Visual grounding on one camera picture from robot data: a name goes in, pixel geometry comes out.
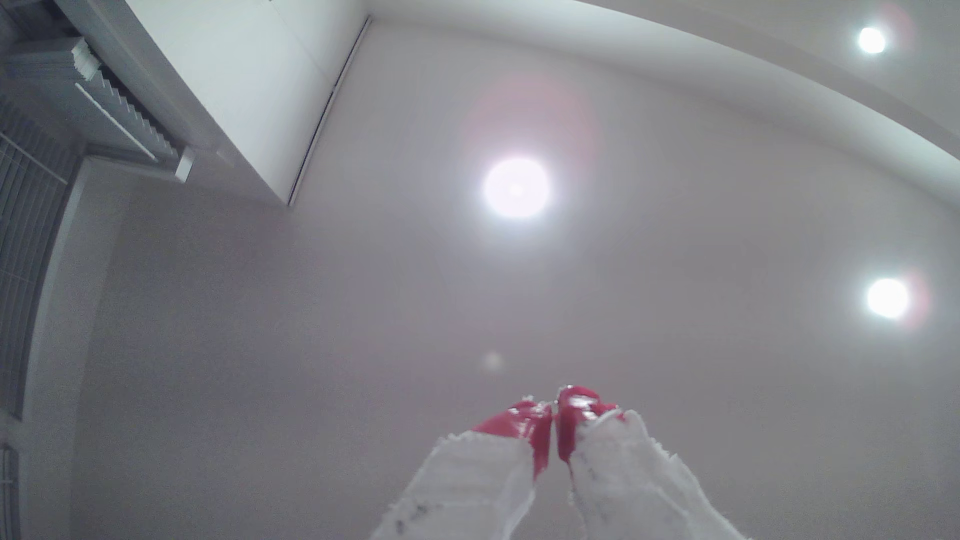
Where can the red cloth-wrapped gripper finger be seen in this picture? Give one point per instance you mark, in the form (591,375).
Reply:
(630,487)
(465,487)

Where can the round ceiling light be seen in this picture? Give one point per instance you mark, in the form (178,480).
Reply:
(871,40)
(888,298)
(516,187)

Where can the white window blind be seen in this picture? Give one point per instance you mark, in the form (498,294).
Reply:
(112,105)

